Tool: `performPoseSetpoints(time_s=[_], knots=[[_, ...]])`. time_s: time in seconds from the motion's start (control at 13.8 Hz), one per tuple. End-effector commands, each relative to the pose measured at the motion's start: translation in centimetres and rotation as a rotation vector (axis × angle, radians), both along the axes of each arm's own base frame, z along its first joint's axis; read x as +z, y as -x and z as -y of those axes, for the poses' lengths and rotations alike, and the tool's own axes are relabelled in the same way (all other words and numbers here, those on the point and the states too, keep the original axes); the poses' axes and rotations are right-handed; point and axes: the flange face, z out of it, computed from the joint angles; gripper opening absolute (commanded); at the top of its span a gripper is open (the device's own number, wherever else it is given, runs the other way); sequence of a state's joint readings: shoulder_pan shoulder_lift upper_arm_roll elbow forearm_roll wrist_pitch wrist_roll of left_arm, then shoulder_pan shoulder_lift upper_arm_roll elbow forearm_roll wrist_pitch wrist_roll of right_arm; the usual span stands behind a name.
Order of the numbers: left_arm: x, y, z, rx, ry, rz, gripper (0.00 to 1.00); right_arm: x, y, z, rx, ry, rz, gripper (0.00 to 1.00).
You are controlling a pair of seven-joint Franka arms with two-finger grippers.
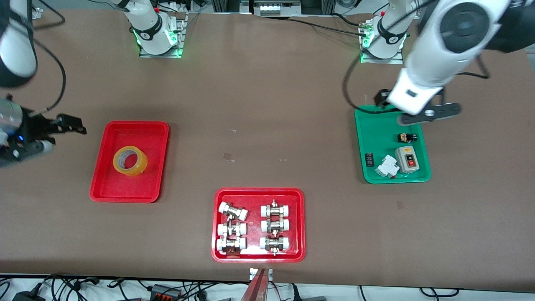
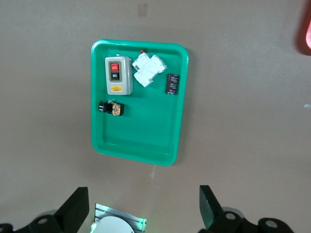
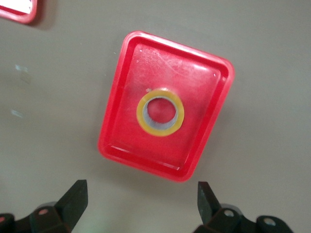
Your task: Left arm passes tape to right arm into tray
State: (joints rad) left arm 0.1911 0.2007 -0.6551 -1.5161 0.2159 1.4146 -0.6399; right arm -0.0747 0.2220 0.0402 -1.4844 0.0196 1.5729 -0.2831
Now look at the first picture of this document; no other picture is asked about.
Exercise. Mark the grey power strip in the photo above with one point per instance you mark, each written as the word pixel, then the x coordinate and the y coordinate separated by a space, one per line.
pixel 279 8

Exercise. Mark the red tray holding pipe fittings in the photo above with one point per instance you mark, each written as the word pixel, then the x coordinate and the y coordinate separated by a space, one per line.
pixel 255 196

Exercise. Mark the red grey aluminium beam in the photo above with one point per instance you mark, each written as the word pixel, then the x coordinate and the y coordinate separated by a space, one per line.
pixel 256 290

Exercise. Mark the red plastic tray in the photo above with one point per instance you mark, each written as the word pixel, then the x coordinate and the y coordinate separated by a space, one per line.
pixel 104 188

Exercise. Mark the black power strip orange switches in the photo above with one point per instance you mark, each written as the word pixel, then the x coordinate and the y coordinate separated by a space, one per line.
pixel 165 292

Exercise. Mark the black push button with orange block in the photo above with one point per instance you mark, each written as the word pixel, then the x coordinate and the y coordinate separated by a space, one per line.
pixel 406 138

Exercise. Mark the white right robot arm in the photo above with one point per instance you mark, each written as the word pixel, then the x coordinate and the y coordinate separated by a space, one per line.
pixel 16 50

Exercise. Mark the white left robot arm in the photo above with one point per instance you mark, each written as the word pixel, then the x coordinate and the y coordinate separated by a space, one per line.
pixel 430 62

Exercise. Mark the white metal pipe fitting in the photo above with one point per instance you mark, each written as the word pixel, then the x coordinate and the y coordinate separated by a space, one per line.
pixel 233 211
pixel 275 225
pixel 232 229
pixel 274 243
pixel 231 244
pixel 275 210

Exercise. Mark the right arm aluminium base plate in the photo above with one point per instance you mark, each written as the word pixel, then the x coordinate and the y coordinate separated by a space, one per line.
pixel 180 37

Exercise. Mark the white circuit breaker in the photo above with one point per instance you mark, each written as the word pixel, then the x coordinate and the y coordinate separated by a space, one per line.
pixel 386 166

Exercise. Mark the black cylindrical capacitor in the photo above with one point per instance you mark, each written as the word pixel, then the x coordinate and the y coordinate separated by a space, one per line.
pixel 369 160

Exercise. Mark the black power adapter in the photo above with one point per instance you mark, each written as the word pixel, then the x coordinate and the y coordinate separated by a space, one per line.
pixel 27 296

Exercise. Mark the grey on-off switch box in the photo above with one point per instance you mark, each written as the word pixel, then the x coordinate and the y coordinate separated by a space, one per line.
pixel 402 161

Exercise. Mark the yellowish clear packing tape roll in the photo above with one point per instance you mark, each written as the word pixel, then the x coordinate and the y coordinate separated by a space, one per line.
pixel 119 167

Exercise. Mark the green plastic tray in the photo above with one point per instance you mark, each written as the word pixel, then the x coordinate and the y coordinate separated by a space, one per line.
pixel 380 133

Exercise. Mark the metal beam bracket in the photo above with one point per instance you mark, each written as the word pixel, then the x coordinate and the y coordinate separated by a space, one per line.
pixel 252 274

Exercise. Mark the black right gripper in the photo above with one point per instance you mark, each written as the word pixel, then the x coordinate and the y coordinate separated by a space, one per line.
pixel 34 127

